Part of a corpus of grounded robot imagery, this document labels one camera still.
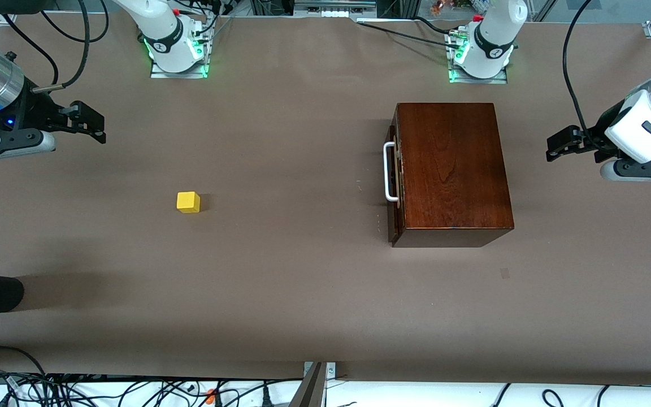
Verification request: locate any small metal edge bracket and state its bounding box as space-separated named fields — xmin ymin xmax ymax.
xmin=303 ymin=362 xmax=337 ymax=380

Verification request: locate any black cable with metal plug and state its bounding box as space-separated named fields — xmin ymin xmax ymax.
xmin=32 ymin=0 xmax=90 ymax=92

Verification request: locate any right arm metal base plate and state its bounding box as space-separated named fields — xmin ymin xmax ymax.
xmin=150 ymin=55 xmax=209 ymax=79

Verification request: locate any wooden drawer with white handle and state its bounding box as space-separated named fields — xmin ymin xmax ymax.
xmin=383 ymin=106 xmax=404 ymax=245

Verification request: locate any black cable lying on table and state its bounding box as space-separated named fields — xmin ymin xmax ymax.
xmin=355 ymin=20 xmax=456 ymax=47

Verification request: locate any aluminium frame piece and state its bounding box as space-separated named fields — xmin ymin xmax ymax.
xmin=293 ymin=0 xmax=378 ymax=19

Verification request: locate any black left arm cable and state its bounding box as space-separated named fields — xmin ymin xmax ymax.
xmin=562 ymin=0 xmax=620 ymax=156

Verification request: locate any yellow cube block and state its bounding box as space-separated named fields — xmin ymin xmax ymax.
xmin=176 ymin=191 xmax=201 ymax=214

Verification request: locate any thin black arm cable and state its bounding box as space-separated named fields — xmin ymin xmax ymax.
xmin=0 ymin=23 xmax=59 ymax=86

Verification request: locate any black looped cable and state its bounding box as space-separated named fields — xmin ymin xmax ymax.
xmin=0 ymin=345 xmax=49 ymax=378

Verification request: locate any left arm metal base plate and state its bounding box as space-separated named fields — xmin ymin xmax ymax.
xmin=448 ymin=63 xmax=509 ymax=85

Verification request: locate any dark slanted metal beam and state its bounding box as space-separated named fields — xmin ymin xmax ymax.
xmin=289 ymin=362 xmax=327 ymax=407

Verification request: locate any dark wooden drawer cabinet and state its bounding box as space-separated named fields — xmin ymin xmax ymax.
xmin=392 ymin=102 xmax=515 ymax=248

